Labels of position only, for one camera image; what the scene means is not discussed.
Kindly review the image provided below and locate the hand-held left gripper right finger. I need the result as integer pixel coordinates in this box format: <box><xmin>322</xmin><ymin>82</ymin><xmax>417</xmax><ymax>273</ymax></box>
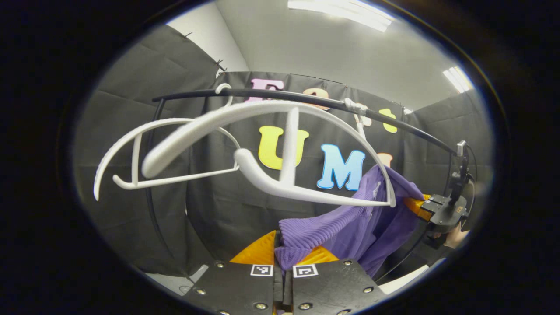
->
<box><xmin>284</xmin><ymin>245</ymin><xmax>388</xmax><ymax>315</ymax></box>

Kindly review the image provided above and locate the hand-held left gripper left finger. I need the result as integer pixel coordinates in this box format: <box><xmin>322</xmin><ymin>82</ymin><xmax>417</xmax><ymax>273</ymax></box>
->
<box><xmin>182</xmin><ymin>231</ymin><xmax>285</xmax><ymax>315</ymax></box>

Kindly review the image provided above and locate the purple knit jacket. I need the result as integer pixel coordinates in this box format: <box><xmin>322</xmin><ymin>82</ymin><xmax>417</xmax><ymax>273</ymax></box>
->
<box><xmin>275</xmin><ymin>164</ymin><xmax>425</xmax><ymax>278</ymax></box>

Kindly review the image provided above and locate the white plastic clothes hanger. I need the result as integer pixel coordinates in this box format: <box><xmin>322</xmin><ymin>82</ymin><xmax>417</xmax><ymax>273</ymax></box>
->
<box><xmin>93</xmin><ymin>83</ymin><xmax>241</xmax><ymax>202</ymax></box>
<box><xmin>141</xmin><ymin>98</ymin><xmax>397</xmax><ymax>208</ymax></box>

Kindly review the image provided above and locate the black metal clothes rack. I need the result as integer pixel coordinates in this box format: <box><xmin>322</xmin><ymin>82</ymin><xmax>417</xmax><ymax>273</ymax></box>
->
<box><xmin>147</xmin><ymin>87</ymin><xmax>458</xmax><ymax>283</ymax></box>

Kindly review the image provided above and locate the black backdrop cloth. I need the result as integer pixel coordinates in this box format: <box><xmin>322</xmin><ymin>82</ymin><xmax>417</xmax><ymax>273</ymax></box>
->
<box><xmin>74</xmin><ymin>24</ymin><xmax>495</xmax><ymax>276</ymax></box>

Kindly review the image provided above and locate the ceiling light panel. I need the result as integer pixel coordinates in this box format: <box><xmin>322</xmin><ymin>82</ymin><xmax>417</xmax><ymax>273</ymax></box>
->
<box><xmin>287</xmin><ymin>0</ymin><xmax>394</xmax><ymax>32</ymax></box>
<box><xmin>443</xmin><ymin>66</ymin><xmax>475</xmax><ymax>93</ymax></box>

